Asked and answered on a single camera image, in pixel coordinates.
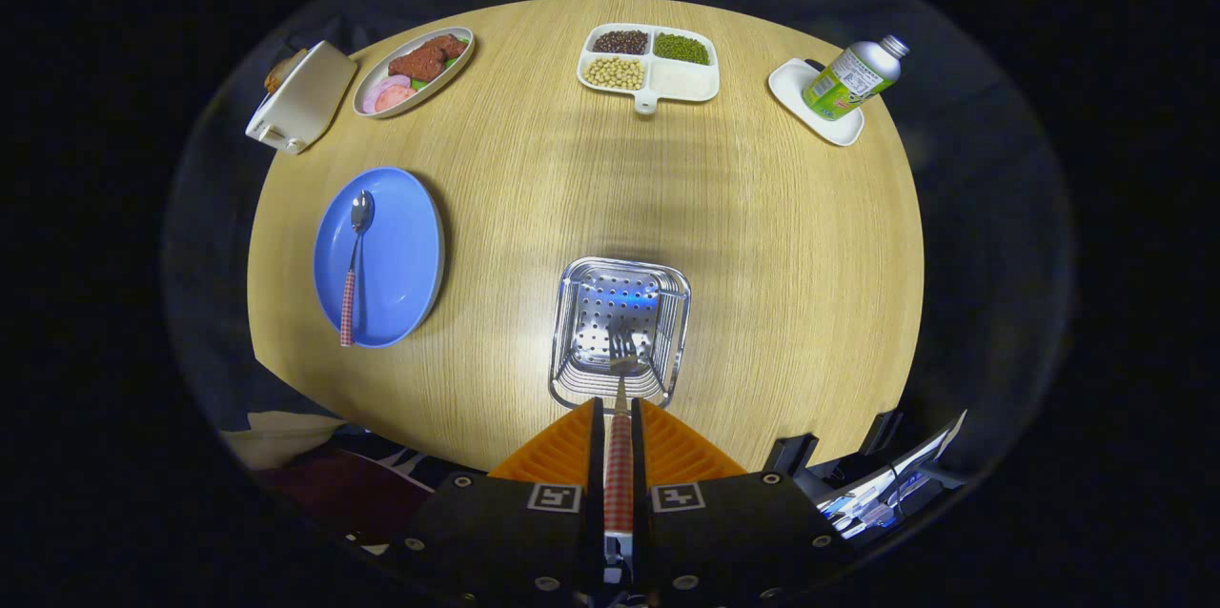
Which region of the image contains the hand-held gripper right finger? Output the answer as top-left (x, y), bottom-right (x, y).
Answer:
top-left (631, 396), bottom-right (849, 608)

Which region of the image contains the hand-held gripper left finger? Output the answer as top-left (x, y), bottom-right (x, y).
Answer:
top-left (381, 396), bottom-right (607, 608)

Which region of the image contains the fork with red checkered handle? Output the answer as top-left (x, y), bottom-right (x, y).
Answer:
top-left (604, 322), bottom-right (641, 580)

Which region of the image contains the spoon with red checkered handle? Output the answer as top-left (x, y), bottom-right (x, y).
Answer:
top-left (339, 190), bottom-right (375, 348)

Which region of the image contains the black clamp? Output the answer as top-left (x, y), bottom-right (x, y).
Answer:
top-left (762, 433), bottom-right (821, 477)
top-left (863, 410), bottom-right (906, 456)

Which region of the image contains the perforated metal basket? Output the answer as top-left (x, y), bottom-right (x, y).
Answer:
top-left (548, 255), bottom-right (692, 412)

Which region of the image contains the black white striped cloth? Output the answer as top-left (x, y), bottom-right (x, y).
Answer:
top-left (334, 432), bottom-right (478, 495)

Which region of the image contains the dark red cloth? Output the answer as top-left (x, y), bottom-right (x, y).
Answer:
top-left (253, 451), bottom-right (435, 547)

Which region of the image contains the blue round plate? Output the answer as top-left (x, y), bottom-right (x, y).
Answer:
top-left (313, 167), bottom-right (446, 349)

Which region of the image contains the cream cloth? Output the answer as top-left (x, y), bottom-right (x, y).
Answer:
top-left (219, 411), bottom-right (346, 471)

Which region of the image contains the white divided tray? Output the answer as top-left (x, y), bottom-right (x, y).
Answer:
top-left (576, 22), bottom-right (721, 116)

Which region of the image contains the pile of yellow soybeans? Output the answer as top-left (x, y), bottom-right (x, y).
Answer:
top-left (582, 56), bottom-right (646, 91)

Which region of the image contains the small white square dish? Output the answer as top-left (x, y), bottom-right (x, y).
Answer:
top-left (768, 57), bottom-right (866, 148)

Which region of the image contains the white oval food plate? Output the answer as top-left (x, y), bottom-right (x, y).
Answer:
top-left (353, 26), bottom-right (476, 120)

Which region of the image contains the pile of green beans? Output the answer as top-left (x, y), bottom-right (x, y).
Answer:
top-left (654, 33), bottom-right (712, 66)

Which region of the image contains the pile of dark red beans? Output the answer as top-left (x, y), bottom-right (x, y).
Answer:
top-left (591, 30), bottom-right (651, 55)

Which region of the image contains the green vegetable leaf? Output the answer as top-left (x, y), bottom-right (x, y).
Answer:
top-left (412, 55), bottom-right (465, 92)

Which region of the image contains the pale pink ham slice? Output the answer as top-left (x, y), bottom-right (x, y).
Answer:
top-left (361, 74), bottom-right (411, 109)

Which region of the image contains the silver bottle with green label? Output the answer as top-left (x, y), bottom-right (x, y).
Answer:
top-left (803, 34), bottom-right (911, 121)

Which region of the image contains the brown braised meat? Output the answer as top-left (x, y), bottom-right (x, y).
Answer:
top-left (388, 33), bottom-right (470, 83)

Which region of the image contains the cream white toaster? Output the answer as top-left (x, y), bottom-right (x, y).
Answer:
top-left (245, 40), bottom-right (358, 156)

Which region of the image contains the brown toast slice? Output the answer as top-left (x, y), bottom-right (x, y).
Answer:
top-left (264, 49), bottom-right (308, 94)

